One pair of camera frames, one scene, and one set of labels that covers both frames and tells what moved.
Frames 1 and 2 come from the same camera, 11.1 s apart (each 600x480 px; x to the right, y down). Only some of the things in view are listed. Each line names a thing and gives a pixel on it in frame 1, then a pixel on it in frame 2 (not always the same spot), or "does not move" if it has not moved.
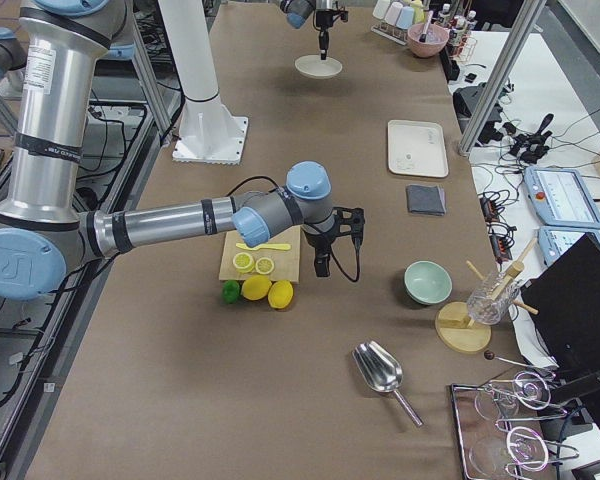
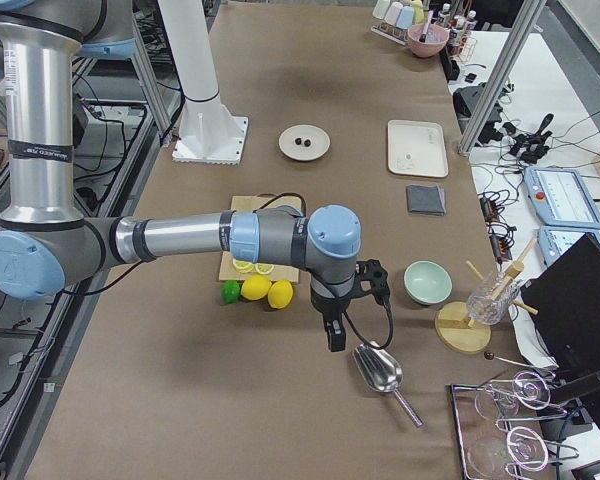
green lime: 231,291 does not move
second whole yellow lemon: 280,294 does not move
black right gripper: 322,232 → 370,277
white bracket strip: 208,133 does not move
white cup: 381,8 does not move
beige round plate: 312,66 → 304,142
